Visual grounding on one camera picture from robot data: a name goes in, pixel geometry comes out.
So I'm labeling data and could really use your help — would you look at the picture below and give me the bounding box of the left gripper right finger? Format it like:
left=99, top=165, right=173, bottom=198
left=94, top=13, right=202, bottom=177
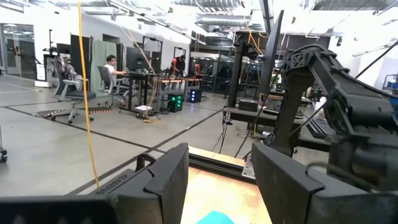
left=251, top=142, right=398, bottom=224

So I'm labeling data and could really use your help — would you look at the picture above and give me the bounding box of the black pillar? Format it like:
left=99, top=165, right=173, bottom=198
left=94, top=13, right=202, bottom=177
left=226, top=30, right=252, bottom=108

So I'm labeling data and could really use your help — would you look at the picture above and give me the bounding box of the pale green curtain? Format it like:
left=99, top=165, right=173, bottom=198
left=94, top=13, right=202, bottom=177
left=90, top=39, right=118, bottom=97

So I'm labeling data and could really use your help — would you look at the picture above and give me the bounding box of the black keyboard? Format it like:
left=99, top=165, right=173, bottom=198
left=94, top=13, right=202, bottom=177
left=306, top=116, right=336, bottom=140

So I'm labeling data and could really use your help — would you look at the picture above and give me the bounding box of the black divider panel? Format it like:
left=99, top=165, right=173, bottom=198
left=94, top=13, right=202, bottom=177
left=70, top=34, right=93, bottom=91

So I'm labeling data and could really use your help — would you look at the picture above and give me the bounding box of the yellow hanging cable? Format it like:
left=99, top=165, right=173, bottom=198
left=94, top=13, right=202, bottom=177
left=76, top=0, right=100, bottom=189

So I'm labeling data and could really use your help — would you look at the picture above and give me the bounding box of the computer with blue lights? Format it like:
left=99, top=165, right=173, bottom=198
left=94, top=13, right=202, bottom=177
left=188, top=88, right=203, bottom=103

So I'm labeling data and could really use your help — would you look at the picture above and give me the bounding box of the small black box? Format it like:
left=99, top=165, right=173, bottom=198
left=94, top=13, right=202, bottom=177
left=238, top=99, right=259, bottom=113

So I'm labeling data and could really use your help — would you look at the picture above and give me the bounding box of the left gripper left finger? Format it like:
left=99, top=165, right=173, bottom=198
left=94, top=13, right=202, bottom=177
left=0, top=142, right=190, bottom=224

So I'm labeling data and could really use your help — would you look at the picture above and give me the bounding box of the black standing desk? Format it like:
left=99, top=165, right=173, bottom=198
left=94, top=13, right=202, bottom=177
left=119, top=70, right=158, bottom=118

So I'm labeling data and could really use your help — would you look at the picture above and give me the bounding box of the yellow cable bundle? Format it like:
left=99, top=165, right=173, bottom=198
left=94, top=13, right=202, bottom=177
left=143, top=77, right=161, bottom=124

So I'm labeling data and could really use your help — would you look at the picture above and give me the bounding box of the wooden top workbench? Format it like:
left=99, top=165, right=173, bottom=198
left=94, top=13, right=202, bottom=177
left=152, top=76, right=203, bottom=113

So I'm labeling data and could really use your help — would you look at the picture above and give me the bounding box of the blue sticky note pad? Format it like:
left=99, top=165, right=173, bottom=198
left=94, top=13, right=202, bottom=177
left=195, top=210, right=236, bottom=224

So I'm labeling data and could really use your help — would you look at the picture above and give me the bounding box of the grey office chair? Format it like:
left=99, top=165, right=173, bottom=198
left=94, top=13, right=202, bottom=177
left=98, top=65, right=125, bottom=106

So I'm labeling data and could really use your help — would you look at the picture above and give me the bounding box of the white floor box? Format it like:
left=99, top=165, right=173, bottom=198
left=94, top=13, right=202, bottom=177
left=135, top=105, right=154, bottom=118

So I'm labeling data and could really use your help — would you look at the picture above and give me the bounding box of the grey chair with jacket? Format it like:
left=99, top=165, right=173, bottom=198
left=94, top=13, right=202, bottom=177
left=49, top=55, right=97, bottom=124

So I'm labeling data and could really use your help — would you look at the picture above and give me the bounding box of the computer with green lights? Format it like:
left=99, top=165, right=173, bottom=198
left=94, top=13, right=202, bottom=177
left=167, top=92, right=184, bottom=113

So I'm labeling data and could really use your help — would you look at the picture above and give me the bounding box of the black aluminium table frame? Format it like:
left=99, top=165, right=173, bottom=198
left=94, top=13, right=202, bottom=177
left=188, top=151, right=257, bottom=184

